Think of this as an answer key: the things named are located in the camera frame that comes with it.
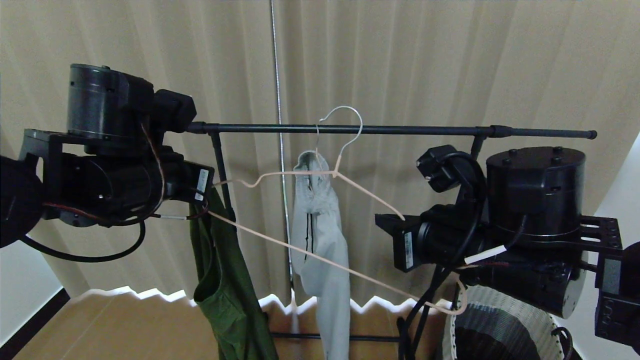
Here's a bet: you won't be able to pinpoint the green garment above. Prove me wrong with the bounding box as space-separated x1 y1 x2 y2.
189 187 279 360

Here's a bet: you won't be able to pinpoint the pale grey shorts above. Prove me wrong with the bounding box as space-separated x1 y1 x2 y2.
290 150 351 360

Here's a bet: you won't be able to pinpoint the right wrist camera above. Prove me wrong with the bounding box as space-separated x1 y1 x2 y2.
416 145 488 216

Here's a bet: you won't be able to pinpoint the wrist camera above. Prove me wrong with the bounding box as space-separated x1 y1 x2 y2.
416 145 488 216
152 89 197 134

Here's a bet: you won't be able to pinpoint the black clothes rack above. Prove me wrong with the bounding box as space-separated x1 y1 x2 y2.
187 121 598 360

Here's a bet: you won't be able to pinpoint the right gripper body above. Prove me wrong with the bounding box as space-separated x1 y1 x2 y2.
375 205 589 321

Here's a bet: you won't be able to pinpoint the white laundry basket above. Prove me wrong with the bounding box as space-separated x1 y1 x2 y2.
442 285 575 360

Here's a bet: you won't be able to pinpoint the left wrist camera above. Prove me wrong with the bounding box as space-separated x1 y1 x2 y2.
152 89 197 134

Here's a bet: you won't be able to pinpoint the beige curtain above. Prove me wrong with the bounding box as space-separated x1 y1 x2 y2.
0 0 640 308

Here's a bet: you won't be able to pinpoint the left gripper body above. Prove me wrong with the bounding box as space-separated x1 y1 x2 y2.
44 149 216 228

